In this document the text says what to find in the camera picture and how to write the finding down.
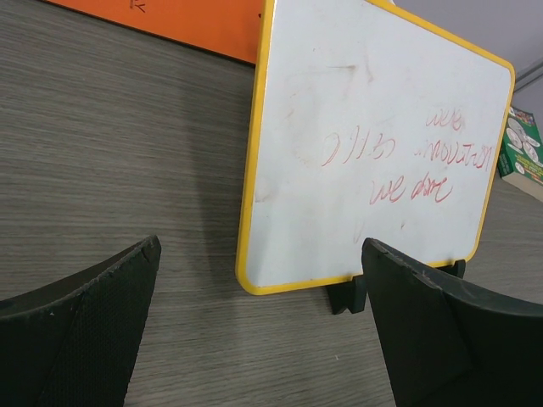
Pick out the black whiteboard stand foot right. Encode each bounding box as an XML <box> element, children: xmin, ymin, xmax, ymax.
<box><xmin>438</xmin><ymin>259</ymin><xmax>466</xmax><ymax>279</ymax></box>

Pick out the yellow-framed whiteboard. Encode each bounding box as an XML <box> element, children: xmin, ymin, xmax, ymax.
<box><xmin>235</xmin><ymin>1</ymin><xmax>515</xmax><ymax>295</ymax></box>

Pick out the black whiteboard stand foot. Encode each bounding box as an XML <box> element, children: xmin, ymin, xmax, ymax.
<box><xmin>326</xmin><ymin>275</ymin><xmax>367</xmax><ymax>315</ymax></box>
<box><xmin>438</xmin><ymin>259</ymin><xmax>466</xmax><ymax>279</ymax></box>

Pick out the orange folder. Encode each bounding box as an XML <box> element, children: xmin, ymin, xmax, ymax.
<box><xmin>53</xmin><ymin>0</ymin><xmax>264</xmax><ymax>64</ymax></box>

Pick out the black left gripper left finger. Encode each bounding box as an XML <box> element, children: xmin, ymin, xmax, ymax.
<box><xmin>1</xmin><ymin>236</ymin><xmax>161</xmax><ymax>406</ymax></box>

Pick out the green paperback book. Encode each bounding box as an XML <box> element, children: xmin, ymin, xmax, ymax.
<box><xmin>497</xmin><ymin>106</ymin><xmax>543</xmax><ymax>201</ymax></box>

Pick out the black whiteboard stand foot left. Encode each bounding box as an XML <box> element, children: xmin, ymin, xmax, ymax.
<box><xmin>326</xmin><ymin>275</ymin><xmax>367</xmax><ymax>315</ymax></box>

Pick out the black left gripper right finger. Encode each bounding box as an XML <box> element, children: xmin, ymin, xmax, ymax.
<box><xmin>361</xmin><ymin>238</ymin><xmax>542</xmax><ymax>406</ymax></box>

